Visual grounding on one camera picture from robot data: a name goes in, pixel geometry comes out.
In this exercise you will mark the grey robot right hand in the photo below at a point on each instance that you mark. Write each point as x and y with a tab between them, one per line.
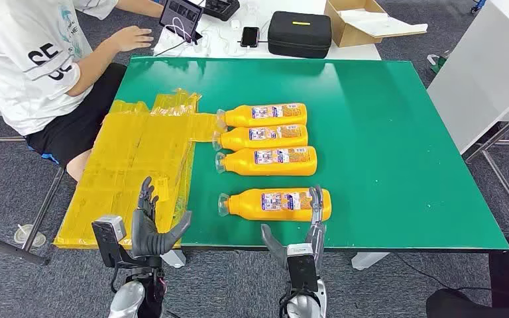
317	206

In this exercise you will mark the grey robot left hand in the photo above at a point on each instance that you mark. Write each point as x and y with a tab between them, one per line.
147	232

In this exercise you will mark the person's right hand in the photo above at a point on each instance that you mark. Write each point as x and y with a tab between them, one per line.
131	38

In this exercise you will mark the orange detergent bottle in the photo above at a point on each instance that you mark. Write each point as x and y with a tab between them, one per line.
245	206
245	117
241	141
245	166

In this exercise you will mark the person's right forearm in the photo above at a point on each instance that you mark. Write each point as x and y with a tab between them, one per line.
90	66

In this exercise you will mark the person's left forearm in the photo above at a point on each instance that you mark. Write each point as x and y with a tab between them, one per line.
140	6

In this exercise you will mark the black tablet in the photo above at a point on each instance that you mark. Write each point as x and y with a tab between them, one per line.
180	15

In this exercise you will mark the green top table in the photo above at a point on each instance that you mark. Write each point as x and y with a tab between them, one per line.
368	153

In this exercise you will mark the yellow taped cardboard mat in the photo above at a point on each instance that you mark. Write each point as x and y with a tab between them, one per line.
123	149

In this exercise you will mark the black controller device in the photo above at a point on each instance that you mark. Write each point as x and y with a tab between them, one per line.
221	9

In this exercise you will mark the small white charger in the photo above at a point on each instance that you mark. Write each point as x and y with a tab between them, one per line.
235	25

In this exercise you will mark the clear plastic cup lid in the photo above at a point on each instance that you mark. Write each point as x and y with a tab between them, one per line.
29	237

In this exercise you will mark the black smartphone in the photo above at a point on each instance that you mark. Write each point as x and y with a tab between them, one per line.
250	37

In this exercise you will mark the white desk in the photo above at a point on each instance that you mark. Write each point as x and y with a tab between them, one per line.
360	52

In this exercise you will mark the black zip case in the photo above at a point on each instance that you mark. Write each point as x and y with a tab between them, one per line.
299	37

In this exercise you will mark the brown cardboard box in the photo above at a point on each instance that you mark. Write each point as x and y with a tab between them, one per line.
346	35

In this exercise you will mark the green and white object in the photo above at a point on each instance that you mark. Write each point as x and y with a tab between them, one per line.
439	63

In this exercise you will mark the white foam sheet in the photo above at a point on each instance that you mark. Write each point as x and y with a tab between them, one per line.
382	24

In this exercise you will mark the white side table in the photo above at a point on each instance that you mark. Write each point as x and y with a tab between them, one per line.
478	74

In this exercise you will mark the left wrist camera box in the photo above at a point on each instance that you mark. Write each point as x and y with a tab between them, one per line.
109	228

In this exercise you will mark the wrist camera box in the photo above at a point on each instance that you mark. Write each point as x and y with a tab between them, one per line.
109	228
302	267

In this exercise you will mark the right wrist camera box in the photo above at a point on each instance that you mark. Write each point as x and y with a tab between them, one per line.
302	267

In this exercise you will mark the metal stool frame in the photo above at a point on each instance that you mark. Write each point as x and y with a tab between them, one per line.
8	248

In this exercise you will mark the blue cart frame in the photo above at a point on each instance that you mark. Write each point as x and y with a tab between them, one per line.
478	5

